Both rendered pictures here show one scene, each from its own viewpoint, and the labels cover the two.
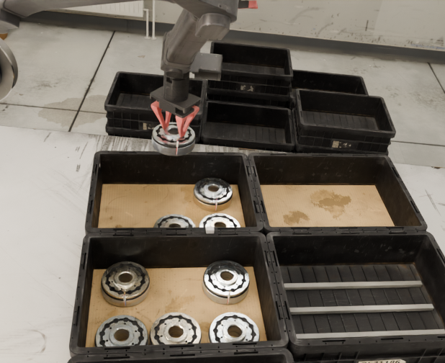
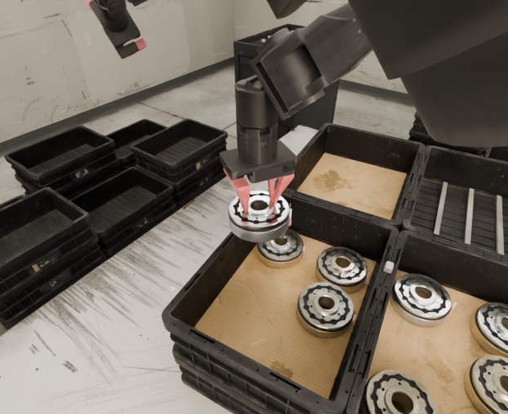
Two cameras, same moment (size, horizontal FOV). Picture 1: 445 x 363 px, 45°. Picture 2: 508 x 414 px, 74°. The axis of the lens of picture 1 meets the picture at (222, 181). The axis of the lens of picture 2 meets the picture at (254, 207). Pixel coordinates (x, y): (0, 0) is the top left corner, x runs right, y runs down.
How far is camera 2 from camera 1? 101 cm
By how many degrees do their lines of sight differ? 39
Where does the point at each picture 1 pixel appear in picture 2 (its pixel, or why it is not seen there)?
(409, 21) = (110, 80)
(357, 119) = (182, 143)
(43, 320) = not seen: outside the picture
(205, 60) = not seen: hidden behind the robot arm
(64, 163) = (44, 380)
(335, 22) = (59, 103)
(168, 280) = (394, 354)
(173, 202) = (265, 287)
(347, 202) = (335, 173)
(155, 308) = (440, 391)
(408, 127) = not seen: hidden behind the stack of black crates
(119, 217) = (259, 356)
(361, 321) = (479, 232)
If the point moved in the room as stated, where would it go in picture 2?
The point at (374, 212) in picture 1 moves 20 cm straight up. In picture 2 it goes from (356, 167) to (370, 105)
